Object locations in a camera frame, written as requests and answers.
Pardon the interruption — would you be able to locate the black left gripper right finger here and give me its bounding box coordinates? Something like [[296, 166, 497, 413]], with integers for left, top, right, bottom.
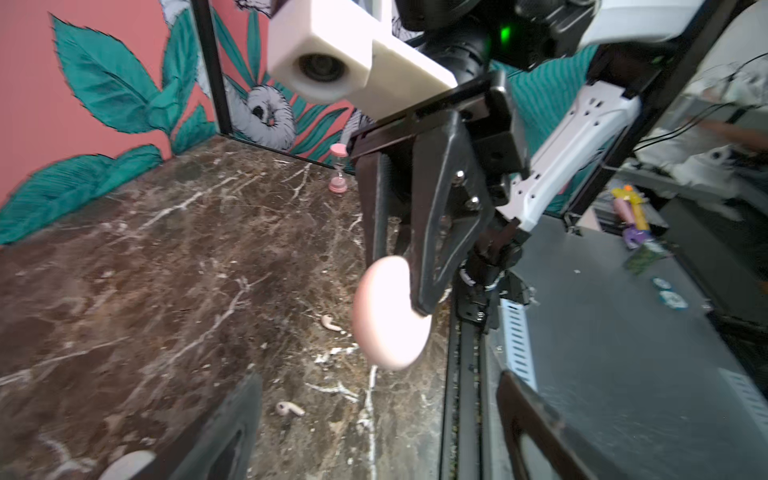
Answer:
[[496, 370, 606, 479]]

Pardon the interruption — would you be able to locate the pink wireless earbud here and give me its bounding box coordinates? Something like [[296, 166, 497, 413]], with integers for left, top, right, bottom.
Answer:
[[275, 401, 306, 417], [320, 314, 343, 332]]

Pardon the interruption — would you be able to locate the pink round disc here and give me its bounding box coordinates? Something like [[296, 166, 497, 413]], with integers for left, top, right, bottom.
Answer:
[[352, 256, 432, 371]]

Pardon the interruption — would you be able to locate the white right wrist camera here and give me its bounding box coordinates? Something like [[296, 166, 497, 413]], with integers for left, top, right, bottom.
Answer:
[[267, 0, 457, 120]]

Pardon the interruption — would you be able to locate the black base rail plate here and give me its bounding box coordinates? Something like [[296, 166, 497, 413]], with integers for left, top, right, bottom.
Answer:
[[439, 280, 492, 479]]

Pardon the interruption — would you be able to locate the white slotted cable duct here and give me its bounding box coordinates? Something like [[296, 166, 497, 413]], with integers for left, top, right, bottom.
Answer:
[[525, 300, 767, 436]]

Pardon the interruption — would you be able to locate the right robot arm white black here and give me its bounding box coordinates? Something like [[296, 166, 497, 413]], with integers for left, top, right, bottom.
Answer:
[[350, 1, 713, 329]]

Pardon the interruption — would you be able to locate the white earbuds charging case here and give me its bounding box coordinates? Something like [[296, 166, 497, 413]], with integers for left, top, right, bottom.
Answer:
[[99, 450, 156, 480]]

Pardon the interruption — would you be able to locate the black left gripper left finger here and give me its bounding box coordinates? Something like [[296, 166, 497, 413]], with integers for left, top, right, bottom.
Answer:
[[134, 373, 262, 479]]

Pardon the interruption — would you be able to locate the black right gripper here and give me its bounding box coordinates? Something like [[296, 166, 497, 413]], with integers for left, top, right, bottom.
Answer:
[[348, 71, 531, 315]]

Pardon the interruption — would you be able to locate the pink hourglass timer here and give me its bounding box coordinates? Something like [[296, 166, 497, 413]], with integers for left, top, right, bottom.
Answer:
[[328, 143, 348, 194]]

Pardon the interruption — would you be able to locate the yellow purple toy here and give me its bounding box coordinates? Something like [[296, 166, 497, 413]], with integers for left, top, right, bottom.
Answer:
[[611, 185, 652, 250]]

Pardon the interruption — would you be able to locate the teal white poker chip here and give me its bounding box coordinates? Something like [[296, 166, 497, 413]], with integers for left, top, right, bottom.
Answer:
[[651, 277, 672, 290]]

